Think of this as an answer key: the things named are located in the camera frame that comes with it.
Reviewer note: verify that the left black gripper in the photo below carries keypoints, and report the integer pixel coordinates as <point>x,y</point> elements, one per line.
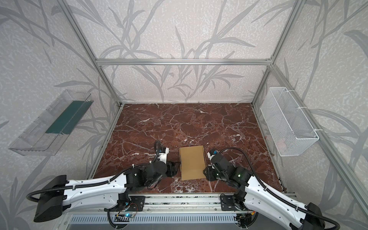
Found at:
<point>171,168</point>

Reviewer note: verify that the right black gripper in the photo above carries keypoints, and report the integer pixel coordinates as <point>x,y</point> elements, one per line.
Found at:
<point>208,170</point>

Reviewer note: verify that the brown cardboard box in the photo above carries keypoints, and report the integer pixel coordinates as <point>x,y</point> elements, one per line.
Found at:
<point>192,163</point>

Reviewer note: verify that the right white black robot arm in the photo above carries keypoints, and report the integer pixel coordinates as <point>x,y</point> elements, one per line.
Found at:
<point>254,195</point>

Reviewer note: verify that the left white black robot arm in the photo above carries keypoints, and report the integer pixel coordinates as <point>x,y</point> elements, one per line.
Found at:
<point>49,198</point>

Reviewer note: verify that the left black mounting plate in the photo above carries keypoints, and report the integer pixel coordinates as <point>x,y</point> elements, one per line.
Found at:
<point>133,203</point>

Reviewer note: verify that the black mounting plate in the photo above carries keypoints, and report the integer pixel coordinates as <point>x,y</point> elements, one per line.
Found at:
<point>133,203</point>
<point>227,203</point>

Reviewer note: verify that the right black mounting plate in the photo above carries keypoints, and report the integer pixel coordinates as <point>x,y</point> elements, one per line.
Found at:
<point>227,203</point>

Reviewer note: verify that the green circuit board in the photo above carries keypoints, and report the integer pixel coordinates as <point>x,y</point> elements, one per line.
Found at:
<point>124,216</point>

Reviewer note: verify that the pink item in basket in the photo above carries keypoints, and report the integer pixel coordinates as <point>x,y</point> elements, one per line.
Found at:
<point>281,144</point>

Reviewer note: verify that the green mat in bin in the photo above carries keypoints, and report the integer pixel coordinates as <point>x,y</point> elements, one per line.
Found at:
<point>69,118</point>

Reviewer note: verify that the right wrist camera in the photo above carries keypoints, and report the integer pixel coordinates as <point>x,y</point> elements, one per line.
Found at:
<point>211,154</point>

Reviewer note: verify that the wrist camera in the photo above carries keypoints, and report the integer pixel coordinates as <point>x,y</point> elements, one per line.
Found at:
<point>163,152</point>
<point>211,154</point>

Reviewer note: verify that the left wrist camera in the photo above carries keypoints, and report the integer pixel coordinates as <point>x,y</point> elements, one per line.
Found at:
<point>163,152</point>

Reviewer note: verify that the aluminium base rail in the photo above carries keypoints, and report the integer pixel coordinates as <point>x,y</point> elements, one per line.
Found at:
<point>178,202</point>

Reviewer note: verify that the white wire mesh basket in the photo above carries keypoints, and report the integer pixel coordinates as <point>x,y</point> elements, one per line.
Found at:
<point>285,118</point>

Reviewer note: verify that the clear plastic wall bin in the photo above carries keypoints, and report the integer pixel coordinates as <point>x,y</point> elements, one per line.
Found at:
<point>34,141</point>

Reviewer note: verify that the aluminium frame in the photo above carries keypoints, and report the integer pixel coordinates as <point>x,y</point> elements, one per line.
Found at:
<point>352,183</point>

